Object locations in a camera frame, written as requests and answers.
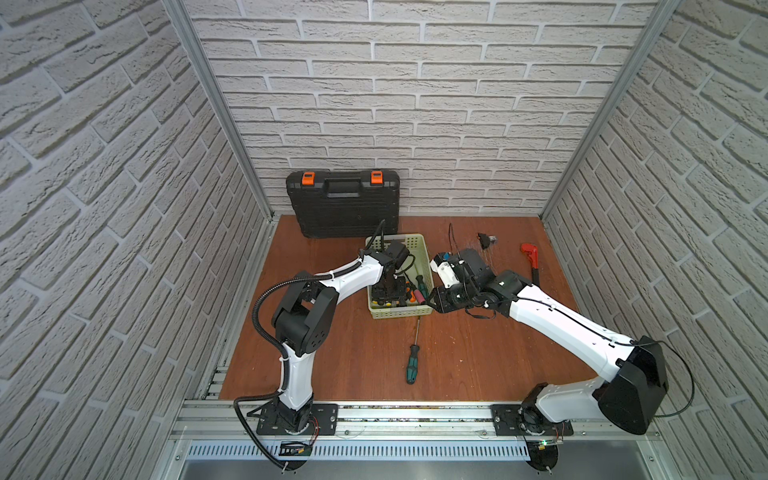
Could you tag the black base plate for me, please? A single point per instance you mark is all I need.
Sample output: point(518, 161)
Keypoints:
point(510, 420)
point(277, 419)

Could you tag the small black metal part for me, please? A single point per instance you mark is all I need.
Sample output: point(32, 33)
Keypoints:
point(486, 241)

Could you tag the aluminium rail frame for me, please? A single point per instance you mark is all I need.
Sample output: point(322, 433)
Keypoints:
point(377, 431)

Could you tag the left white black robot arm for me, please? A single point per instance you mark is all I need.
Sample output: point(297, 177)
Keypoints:
point(303, 318)

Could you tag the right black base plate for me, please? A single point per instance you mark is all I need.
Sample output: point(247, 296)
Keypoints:
point(510, 420)

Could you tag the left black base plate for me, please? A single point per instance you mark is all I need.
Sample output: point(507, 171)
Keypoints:
point(277, 419)

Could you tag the red pipe wrench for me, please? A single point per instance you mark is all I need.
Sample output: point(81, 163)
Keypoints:
point(531, 252)

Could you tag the black plastic tool case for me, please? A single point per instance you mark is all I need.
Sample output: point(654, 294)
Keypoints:
point(345, 204)

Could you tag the light green plastic bin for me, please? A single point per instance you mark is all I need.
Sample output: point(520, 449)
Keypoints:
point(416, 264)

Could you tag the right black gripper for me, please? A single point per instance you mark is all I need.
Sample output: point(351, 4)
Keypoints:
point(440, 294)

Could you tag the green black large screwdriver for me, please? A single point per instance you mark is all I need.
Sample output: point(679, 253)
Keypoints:
point(412, 367)

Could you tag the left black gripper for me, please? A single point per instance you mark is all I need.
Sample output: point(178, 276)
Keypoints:
point(401, 294)

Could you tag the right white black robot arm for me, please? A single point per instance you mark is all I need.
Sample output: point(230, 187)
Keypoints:
point(630, 381)

